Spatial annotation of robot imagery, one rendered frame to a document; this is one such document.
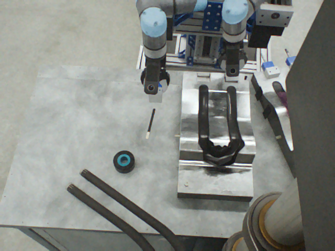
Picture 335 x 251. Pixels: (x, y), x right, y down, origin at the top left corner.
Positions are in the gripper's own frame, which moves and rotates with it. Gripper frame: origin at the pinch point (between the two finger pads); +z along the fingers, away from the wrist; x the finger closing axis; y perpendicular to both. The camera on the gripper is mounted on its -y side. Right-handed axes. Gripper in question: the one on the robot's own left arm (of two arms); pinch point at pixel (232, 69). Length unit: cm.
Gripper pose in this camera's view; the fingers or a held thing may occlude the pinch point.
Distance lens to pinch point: 144.8
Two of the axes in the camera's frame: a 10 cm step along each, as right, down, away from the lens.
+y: 0.5, -9.3, 3.6
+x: -9.9, 0.1, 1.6
